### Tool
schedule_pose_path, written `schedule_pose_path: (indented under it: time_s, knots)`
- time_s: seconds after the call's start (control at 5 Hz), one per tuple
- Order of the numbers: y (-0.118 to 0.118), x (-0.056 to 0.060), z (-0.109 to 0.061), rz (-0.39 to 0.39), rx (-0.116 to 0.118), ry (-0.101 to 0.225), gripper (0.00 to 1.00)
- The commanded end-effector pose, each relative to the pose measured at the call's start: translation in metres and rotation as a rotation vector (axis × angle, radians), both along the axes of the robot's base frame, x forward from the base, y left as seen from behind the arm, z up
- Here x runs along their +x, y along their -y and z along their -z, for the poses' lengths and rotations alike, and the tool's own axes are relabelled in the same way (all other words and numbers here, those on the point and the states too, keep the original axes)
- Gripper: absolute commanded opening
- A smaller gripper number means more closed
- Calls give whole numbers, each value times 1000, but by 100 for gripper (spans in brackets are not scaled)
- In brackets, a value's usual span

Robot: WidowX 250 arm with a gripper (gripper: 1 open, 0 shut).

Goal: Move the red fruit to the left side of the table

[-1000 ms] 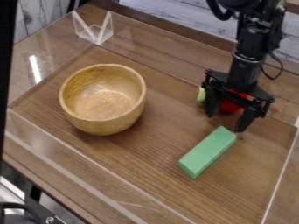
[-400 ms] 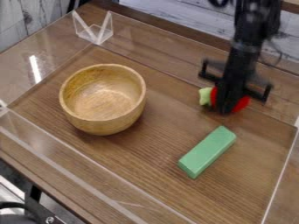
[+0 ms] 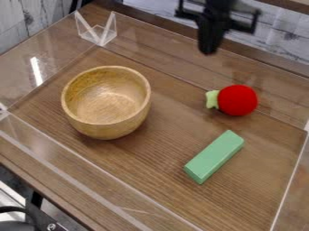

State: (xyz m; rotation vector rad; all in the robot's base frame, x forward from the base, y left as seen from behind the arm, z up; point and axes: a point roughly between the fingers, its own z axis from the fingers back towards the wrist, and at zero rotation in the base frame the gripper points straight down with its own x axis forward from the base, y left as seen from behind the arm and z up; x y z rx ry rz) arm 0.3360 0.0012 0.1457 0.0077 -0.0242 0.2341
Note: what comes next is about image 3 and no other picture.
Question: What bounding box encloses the black table leg frame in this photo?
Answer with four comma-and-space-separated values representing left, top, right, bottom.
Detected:
25, 191, 68, 231

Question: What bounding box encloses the green rectangular block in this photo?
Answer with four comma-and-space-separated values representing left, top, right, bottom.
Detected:
183, 130, 244, 184

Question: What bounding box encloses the black cable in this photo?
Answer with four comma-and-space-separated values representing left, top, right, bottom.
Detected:
0, 205, 29, 217

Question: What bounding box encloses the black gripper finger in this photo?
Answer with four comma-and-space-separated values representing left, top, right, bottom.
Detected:
196, 14, 229, 55

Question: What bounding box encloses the red plush fruit green stem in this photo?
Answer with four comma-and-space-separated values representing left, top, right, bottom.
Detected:
204, 85, 258, 116

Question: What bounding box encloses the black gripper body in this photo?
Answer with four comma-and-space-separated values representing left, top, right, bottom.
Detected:
175, 0, 260, 33

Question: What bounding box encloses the clear acrylic corner bracket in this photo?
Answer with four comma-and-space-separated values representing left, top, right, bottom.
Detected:
73, 12, 117, 47

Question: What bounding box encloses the wooden bowl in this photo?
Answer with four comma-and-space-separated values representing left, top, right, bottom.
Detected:
60, 66, 151, 140

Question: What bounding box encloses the clear acrylic tray wall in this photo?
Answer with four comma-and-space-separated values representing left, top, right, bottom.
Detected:
0, 105, 203, 231

